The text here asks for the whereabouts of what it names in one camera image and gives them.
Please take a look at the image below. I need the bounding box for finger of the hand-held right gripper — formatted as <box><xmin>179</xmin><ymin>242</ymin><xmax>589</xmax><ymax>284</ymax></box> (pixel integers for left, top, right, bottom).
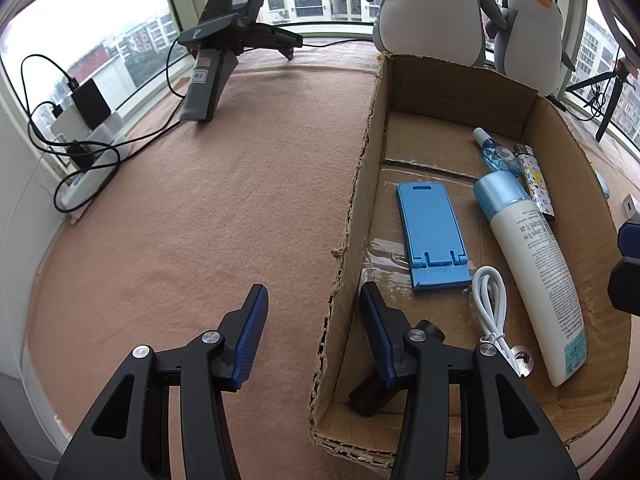
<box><xmin>607</xmin><ymin>220</ymin><xmax>640</xmax><ymax>317</ymax></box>

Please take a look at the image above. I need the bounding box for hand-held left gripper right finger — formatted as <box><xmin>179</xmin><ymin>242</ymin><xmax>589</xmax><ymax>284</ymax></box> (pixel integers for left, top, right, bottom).
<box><xmin>359</xmin><ymin>281</ymin><xmax>581</xmax><ymax>480</ymax></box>

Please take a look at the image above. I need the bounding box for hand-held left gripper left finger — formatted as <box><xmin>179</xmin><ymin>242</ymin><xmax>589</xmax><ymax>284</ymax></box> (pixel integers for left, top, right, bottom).
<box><xmin>52</xmin><ymin>284</ymin><xmax>270</xmax><ymax>480</ymax></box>

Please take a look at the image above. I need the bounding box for white usb cable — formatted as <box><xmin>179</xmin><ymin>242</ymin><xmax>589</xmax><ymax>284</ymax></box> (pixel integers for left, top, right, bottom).
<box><xmin>471</xmin><ymin>266</ymin><xmax>523</xmax><ymax>376</ymax></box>

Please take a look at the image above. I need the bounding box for blue phone stand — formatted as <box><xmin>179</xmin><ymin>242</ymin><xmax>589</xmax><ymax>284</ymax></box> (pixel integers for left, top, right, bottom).
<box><xmin>396</xmin><ymin>182</ymin><xmax>474</xmax><ymax>292</ymax></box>

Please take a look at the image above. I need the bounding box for cardboard box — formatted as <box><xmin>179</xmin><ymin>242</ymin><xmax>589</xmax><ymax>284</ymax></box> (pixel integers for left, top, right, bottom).
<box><xmin>306</xmin><ymin>52</ymin><xmax>633</xmax><ymax>471</ymax></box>

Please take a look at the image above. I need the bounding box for patterned lighter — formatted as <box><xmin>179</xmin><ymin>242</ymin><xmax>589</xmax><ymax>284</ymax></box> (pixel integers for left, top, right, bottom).
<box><xmin>512</xmin><ymin>143</ymin><xmax>557</xmax><ymax>226</ymax></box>

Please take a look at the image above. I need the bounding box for blue hand sanitizer bottle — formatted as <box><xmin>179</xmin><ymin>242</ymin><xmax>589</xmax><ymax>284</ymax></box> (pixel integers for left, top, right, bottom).
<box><xmin>472</xmin><ymin>127</ymin><xmax>523</xmax><ymax>177</ymax></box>

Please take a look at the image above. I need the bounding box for white lotion bottle blue cap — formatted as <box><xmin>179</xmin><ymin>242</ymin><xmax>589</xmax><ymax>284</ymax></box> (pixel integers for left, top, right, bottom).
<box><xmin>472</xmin><ymin>171</ymin><xmax>587</xmax><ymax>387</ymax></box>

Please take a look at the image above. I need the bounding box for pink blanket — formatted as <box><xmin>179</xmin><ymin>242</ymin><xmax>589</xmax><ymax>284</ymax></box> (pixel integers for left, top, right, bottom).
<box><xmin>22</xmin><ymin>40</ymin><xmax>640</xmax><ymax>480</ymax></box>

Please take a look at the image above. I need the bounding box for black tripod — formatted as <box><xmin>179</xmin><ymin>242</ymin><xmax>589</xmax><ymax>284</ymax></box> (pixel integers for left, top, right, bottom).
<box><xmin>565</xmin><ymin>57</ymin><xmax>640</xmax><ymax>143</ymax></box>

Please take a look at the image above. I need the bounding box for white power strip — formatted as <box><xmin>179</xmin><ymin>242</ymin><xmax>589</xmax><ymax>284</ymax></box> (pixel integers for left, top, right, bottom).
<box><xmin>52</xmin><ymin>110</ymin><xmax>126</xmax><ymax>213</ymax></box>

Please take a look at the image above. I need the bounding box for penguin plush toy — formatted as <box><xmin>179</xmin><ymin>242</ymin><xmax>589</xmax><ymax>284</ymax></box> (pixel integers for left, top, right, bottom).
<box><xmin>364</xmin><ymin>0</ymin><xmax>508</xmax><ymax>68</ymax></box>
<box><xmin>500</xmin><ymin>0</ymin><xmax>577</xmax><ymax>99</ymax></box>

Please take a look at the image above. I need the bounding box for black power brick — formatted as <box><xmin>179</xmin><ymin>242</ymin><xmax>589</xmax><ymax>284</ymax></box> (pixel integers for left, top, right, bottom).
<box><xmin>72</xmin><ymin>77</ymin><xmax>113</xmax><ymax>129</ymax></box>

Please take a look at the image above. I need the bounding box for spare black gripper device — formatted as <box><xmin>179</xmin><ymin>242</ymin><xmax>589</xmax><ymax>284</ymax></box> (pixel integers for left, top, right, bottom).
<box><xmin>177</xmin><ymin>0</ymin><xmax>305</xmax><ymax>123</ymax></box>

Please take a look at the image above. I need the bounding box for black tripod cable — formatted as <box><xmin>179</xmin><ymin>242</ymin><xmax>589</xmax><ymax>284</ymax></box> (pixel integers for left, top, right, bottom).
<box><xmin>582</xmin><ymin>80</ymin><xmax>607</xmax><ymax>122</ymax></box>

